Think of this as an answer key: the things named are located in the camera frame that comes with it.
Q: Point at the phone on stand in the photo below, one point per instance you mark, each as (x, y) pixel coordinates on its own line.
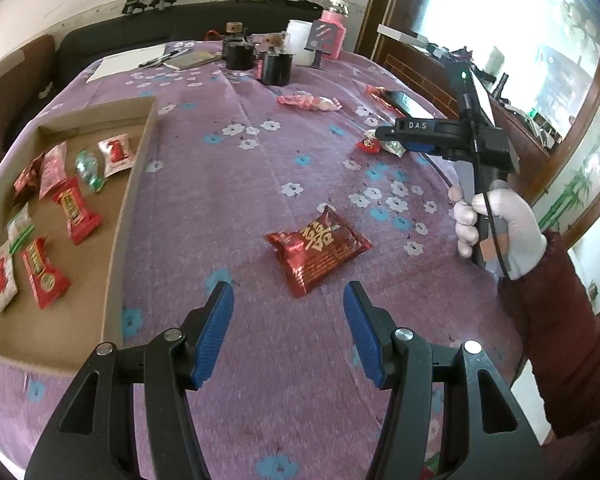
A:
(320, 37)

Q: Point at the white paper sheet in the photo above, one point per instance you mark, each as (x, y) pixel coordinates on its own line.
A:
(127, 62)

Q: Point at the white red snack packet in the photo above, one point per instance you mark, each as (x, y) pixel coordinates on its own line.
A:
(115, 152)
(2, 275)

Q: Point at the cardboard box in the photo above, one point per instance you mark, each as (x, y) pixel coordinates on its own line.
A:
(80, 270)

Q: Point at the black smartphone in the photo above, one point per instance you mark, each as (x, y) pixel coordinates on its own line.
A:
(405, 102)

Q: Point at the pink translucent snack packet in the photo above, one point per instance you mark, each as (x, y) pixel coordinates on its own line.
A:
(310, 102)

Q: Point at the black pen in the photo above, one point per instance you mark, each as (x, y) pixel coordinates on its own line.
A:
(162, 57)

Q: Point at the flat red plastic wrapper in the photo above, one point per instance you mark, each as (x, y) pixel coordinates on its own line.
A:
(376, 92)

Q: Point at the purple floral tablecloth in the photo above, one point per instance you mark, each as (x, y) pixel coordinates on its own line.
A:
(220, 160)

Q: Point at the black jar with cork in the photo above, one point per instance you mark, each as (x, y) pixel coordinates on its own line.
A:
(240, 52)

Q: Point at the white ledge slab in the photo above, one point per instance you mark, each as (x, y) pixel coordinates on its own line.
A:
(400, 35)

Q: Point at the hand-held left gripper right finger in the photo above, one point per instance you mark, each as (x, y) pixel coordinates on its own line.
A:
(365, 330)

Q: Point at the bamboo print wall sticker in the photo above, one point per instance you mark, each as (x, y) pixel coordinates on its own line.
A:
(570, 195)

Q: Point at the dark red snack packet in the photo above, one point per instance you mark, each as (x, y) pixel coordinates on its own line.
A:
(25, 180)

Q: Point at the pale red snack packet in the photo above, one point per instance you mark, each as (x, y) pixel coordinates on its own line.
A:
(52, 172)

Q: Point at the small red cartoon snack packet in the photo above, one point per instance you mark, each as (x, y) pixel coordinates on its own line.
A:
(369, 145)

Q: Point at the green candy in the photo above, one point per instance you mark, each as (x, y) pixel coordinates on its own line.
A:
(90, 170)

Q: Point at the green white snack packet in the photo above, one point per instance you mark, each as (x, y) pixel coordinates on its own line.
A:
(20, 225)

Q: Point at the tan notebook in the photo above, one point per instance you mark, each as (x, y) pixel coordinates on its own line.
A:
(190, 60)

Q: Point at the brown chair back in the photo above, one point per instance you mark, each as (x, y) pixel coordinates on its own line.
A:
(15, 70)

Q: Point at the large red snack packet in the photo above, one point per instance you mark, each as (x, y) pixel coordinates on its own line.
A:
(320, 250)

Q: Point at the white crinkled snack packet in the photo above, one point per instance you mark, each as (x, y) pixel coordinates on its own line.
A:
(392, 149)

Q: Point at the pink thermos bottle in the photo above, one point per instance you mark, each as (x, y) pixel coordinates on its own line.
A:
(335, 35)

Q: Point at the person's right forearm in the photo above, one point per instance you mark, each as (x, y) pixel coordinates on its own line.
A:
(560, 340)

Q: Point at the white plastic cup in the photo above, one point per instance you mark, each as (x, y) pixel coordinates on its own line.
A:
(297, 42)

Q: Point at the person's right hand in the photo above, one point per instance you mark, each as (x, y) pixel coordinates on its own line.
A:
(522, 230)

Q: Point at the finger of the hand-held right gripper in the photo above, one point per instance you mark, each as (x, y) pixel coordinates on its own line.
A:
(425, 147)
(420, 129)

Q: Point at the red snack packet yellow label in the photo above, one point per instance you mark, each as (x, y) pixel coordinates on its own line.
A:
(42, 272)
(77, 207)

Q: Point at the black cup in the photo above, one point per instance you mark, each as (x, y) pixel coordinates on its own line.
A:
(275, 67)

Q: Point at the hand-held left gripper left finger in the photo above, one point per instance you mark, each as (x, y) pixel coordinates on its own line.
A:
(212, 330)

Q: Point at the black sofa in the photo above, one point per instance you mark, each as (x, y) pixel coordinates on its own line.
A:
(105, 35)

